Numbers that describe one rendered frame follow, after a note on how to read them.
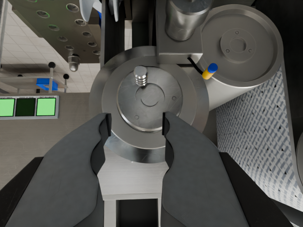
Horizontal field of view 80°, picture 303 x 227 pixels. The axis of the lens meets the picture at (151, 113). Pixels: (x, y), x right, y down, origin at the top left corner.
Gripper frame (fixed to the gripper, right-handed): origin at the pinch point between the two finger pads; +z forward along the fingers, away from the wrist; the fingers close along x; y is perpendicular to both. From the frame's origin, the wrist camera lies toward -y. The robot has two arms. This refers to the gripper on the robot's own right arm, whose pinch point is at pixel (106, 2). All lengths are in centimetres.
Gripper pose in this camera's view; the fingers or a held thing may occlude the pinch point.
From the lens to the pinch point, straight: 32.9
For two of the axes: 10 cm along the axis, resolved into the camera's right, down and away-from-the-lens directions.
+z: -0.3, 1.6, 9.9
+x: 10.0, -0.2, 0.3
